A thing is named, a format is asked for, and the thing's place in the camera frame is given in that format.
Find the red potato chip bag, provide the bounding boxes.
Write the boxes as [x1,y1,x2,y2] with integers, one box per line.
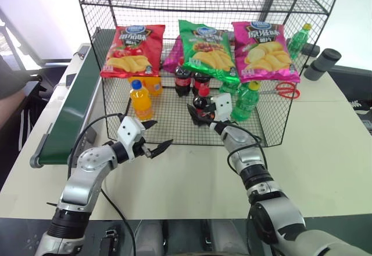
[100,24,166,80]

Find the person in grey shirt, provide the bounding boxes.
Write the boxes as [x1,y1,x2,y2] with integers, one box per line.
[0,54,39,131]

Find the dark rounded glossy housing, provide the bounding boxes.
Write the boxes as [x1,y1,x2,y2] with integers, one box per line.
[85,217,252,256]

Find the cola bottle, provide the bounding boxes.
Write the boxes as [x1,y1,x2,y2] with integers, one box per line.
[174,66,194,98]
[191,71,212,96]
[192,86,218,128]

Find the red handled scissors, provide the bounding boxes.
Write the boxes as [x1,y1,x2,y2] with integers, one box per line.
[258,81,301,99]

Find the magenta potato chip bag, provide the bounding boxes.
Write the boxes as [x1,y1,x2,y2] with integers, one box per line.
[161,34,185,73]
[231,20,301,84]

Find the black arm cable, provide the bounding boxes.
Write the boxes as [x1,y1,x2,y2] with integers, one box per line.
[211,118,270,179]
[66,98,137,256]

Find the green conveyor belt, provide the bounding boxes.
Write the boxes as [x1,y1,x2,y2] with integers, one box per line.
[29,28,117,169]

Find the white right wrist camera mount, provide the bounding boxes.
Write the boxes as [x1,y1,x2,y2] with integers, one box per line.
[213,92,234,122]

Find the dark grey cylinder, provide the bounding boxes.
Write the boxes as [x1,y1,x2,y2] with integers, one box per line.
[303,60,326,81]
[316,48,342,71]

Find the black wire rack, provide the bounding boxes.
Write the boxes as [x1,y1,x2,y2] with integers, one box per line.
[72,0,345,148]

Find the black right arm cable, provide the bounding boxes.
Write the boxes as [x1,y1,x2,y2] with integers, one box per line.
[211,118,270,179]

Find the black mat with white print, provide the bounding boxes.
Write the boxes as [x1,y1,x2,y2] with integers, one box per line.
[327,63,372,136]

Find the orange soda bottle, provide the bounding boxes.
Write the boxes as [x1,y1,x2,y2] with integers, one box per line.
[127,76,164,97]
[129,79,154,122]

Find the green potato chip bag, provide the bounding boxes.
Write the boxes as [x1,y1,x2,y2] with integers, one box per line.
[177,19,241,84]

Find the green soda bottle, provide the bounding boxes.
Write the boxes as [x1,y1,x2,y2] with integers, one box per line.
[219,79,241,95]
[230,81,261,122]
[287,23,313,61]

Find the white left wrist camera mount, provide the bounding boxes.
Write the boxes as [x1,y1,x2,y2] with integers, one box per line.
[116,116,146,161]

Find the grey conveyor control box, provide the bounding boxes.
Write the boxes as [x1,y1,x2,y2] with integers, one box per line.
[75,121,98,153]

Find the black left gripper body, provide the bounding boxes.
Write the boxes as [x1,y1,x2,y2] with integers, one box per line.
[133,135,154,160]

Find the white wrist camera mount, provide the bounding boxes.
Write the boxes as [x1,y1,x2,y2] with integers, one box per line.
[116,116,146,161]
[213,92,234,122]

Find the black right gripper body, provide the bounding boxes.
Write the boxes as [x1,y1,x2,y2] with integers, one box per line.
[202,108,238,125]

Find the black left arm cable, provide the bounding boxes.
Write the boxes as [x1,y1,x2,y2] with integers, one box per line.
[66,98,137,256]

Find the black block behind rack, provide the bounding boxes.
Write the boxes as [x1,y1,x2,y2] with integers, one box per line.
[301,42,321,59]

